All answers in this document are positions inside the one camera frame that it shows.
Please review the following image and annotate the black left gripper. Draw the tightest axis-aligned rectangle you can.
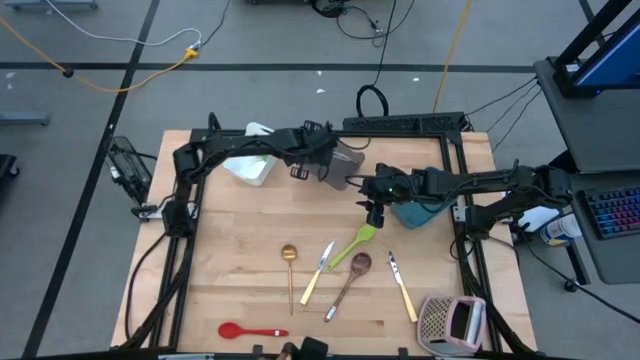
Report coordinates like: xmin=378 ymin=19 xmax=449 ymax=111
xmin=289 ymin=119 xmax=341 ymax=180

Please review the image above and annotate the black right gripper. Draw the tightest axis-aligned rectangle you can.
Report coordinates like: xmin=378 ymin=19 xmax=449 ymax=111
xmin=355 ymin=163 xmax=416 ymax=229

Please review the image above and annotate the green silicone spoon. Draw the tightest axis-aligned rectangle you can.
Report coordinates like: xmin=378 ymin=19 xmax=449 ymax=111
xmin=326 ymin=223 xmax=379 ymax=272

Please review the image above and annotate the grey plastic bin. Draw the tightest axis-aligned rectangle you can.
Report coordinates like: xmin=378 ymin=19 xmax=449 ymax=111
xmin=304 ymin=144 xmax=366 ymax=192

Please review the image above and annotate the teal plastic bin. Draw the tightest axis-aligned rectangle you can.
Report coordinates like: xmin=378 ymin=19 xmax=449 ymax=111
xmin=390 ymin=166 xmax=457 ymax=231

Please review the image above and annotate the wooden spoon metal tip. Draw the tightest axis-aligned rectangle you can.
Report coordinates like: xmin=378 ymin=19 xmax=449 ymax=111
xmin=323 ymin=252 xmax=374 ymax=324

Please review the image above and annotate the white plastic bin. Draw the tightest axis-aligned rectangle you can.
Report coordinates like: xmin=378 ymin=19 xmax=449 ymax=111
xmin=222 ymin=121 xmax=279 ymax=188

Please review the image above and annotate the gold metal spoon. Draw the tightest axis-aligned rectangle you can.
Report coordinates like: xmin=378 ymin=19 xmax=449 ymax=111
xmin=280 ymin=243 xmax=300 ymax=317

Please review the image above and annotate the red silicone spoon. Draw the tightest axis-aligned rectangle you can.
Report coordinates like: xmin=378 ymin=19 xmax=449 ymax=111
xmin=217 ymin=321 xmax=290 ymax=340

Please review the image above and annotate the black vented control box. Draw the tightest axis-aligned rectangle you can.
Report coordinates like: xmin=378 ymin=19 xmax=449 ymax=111
xmin=342 ymin=112 xmax=466 ymax=135

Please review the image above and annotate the black round floor base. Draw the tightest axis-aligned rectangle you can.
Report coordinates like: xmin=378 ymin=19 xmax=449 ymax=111
xmin=310 ymin=0 xmax=347 ymax=19

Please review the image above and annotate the pink perforated basket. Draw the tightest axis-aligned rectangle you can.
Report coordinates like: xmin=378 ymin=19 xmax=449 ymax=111
xmin=416 ymin=294 xmax=488 ymax=357

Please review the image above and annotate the white paper sheet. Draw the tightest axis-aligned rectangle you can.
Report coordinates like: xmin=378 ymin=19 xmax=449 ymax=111
xmin=516 ymin=204 xmax=561 ymax=233

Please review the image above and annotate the white bottle blue yellow label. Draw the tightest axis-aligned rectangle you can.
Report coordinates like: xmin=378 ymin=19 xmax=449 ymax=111
xmin=539 ymin=213 xmax=584 ymax=246

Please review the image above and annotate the grey computer desk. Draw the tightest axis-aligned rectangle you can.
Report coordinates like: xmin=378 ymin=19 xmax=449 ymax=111
xmin=502 ymin=57 xmax=640 ymax=294

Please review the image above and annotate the backlit rainbow keyboard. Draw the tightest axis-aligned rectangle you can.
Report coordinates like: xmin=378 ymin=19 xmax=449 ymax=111
xmin=582 ymin=185 xmax=640 ymax=240

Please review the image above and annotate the computer monitor blue screen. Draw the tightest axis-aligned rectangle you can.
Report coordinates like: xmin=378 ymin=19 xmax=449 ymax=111
xmin=552 ymin=0 xmax=640 ymax=99

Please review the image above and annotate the grey table foot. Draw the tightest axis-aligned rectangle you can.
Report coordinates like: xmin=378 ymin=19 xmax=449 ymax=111
xmin=0 ymin=110 xmax=51 ymax=127
xmin=3 ymin=0 xmax=100 ymax=12

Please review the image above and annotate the black caster foot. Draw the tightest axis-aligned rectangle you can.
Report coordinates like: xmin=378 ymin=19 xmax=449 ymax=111
xmin=0 ymin=153 xmax=21 ymax=180

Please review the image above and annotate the black coiled floor cable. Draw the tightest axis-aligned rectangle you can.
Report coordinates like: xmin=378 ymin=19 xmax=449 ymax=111
xmin=355 ymin=0 xmax=401 ymax=119

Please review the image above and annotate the black aluminium table frame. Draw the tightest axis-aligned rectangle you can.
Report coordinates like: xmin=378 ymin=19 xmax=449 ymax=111
xmin=119 ymin=112 xmax=539 ymax=360

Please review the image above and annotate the yellow extension cord with plug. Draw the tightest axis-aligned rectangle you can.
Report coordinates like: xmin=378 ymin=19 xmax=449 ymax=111
xmin=0 ymin=16 xmax=200 ymax=94

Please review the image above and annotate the yellow straight cable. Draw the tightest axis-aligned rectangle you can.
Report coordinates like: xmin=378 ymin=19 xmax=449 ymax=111
xmin=432 ymin=0 xmax=474 ymax=114

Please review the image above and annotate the thin black cable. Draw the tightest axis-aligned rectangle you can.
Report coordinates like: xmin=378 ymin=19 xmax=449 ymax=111
xmin=463 ymin=75 xmax=541 ymax=119

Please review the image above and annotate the black wire mesh basket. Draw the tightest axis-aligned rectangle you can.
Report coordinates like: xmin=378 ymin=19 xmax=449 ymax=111
xmin=105 ymin=135 xmax=154 ymax=206

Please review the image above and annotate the white floor cable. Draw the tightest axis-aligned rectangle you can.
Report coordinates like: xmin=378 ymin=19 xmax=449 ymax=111
xmin=43 ymin=0 xmax=204 ymax=50

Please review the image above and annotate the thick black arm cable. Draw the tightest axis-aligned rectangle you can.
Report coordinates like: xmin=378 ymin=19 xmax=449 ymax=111
xmin=123 ymin=232 xmax=169 ymax=346

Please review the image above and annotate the long black floor cable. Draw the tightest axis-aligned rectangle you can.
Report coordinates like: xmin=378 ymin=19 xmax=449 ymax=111
xmin=517 ymin=234 xmax=640 ymax=325

